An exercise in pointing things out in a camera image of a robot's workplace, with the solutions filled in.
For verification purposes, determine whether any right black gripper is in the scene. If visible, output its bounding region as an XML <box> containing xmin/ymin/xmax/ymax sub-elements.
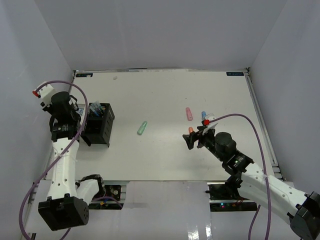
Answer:
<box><xmin>182</xmin><ymin>125</ymin><xmax>225</xmax><ymax>162</ymax></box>

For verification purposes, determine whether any white blue round jar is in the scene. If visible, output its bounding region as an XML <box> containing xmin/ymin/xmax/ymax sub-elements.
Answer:
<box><xmin>77</xmin><ymin>109</ymin><xmax>84</xmax><ymax>116</ymax></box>

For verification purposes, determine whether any blue correction tape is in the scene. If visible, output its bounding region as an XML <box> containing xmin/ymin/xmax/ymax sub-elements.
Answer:
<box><xmin>201</xmin><ymin>111</ymin><xmax>207</xmax><ymax>120</ymax></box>

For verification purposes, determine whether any green correction tape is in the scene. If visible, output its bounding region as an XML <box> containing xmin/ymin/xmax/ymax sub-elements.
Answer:
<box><xmin>137</xmin><ymin>121</ymin><xmax>148</xmax><ymax>135</ymax></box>

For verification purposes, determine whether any purple ink pen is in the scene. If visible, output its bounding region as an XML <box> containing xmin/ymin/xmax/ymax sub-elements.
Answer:
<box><xmin>91</xmin><ymin>102</ymin><xmax>99</xmax><ymax>116</ymax></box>

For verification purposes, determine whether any blue ink pen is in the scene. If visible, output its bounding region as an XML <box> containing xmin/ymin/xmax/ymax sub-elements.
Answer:
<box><xmin>96</xmin><ymin>103</ymin><xmax>103</xmax><ymax>116</ymax></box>

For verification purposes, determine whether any green ink pen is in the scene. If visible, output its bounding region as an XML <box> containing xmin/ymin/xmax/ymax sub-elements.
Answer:
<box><xmin>99</xmin><ymin>106</ymin><xmax>105</xmax><ymax>116</ymax></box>

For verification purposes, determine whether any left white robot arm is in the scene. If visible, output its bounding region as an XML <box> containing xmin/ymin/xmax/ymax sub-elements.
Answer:
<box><xmin>38</xmin><ymin>91</ymin><xmax>106</xmax><ymax>231</ymax></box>

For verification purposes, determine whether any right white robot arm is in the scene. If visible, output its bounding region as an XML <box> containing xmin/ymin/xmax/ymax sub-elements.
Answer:
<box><xmin>182</xmin><ymin>126</ymin><xmax>320</xmax><ymax>240</ymax></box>

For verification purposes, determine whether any pink correction tape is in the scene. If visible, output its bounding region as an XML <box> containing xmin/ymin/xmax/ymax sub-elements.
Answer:
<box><xmin>185</xmin><ymin>107</ymin><xmax>193</xmax><ymax>121</ymax></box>

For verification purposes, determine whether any black slotted organizer box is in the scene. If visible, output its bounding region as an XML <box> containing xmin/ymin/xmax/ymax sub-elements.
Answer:
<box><xmin>81</xmin><ymin>101</ymin><xmax>115</xmax><ymax>147</ymax></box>

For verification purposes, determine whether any left dark table label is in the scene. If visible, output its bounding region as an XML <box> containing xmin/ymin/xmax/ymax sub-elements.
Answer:
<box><xmin>75</xmin><ymin>73</ymin><xmax>93</xmax><ymax>78</ymax></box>

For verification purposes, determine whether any dark blue table label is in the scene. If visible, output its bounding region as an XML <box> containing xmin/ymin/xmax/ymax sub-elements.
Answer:
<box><xmin>226</xmin><ymin>71</ymin><xmax>244</xmax><ymax>77</ymax></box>

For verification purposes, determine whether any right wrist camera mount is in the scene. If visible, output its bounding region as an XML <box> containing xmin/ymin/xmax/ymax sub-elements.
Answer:
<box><xmin>202</xmin><ymin>113</ymin><xmax>218</xmax><ymax>136</ymax></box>

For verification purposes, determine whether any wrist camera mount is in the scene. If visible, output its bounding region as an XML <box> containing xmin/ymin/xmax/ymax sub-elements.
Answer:
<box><xmin>202</xmin><ymin>113</ymin><xmax>218</xmax><ymax>136</ymax></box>
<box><xmin>32</xmin><ymin>84</ymin><xmax>57</xmax><ymax>106</ymax></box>

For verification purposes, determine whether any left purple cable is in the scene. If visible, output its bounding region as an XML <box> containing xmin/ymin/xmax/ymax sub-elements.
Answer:
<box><xmin>18</xmin><ymin>80</ymin><xmax>123</xmax><ymax>240</ymax></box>

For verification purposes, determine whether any purple cable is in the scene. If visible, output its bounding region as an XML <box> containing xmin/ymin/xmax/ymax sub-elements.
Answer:
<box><xmin>208</xmin><ymin>113</ymin><xmax>272</xmax><ymax>240</ymax></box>
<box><xmin>18</xmin><ymin>80</ymin><xmax>123</xmax><ymax>240</ymax></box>

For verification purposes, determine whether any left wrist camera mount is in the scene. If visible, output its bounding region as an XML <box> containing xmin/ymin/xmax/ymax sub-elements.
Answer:
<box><xmin>32</xmin><ymin>84</ymin><xmax>57</xmax><ymax>106</ymax></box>

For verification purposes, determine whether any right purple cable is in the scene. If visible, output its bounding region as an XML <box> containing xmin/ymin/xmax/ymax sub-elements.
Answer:
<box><xmin>208</xmin><ymin>113</ymin><xmax>272</xmax><ymax>240</ymax></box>

